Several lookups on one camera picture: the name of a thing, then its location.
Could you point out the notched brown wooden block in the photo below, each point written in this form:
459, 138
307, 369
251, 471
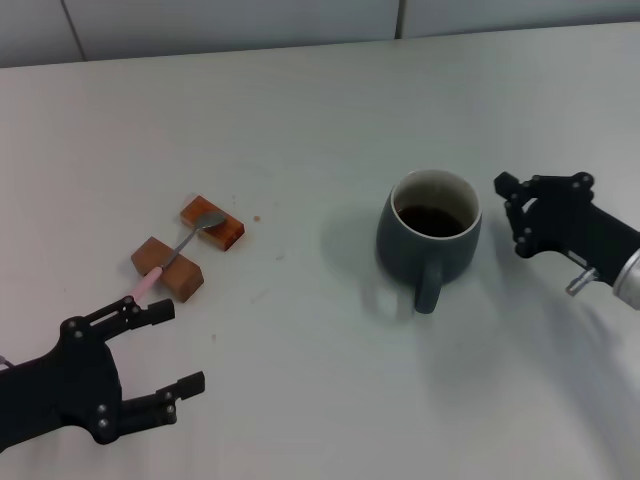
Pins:
182, 280

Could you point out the glossy orange wooden block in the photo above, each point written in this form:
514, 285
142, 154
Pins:
225, 235

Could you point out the dark grey ceramic mug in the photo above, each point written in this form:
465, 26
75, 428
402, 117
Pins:
400, 250

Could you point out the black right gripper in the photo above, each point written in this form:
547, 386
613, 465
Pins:
585, 225

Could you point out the dark coffee liquid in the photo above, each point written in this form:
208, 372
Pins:
430, 222

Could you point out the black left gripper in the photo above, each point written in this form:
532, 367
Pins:
75, 380

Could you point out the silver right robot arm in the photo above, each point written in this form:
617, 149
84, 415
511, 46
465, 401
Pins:
631, 277

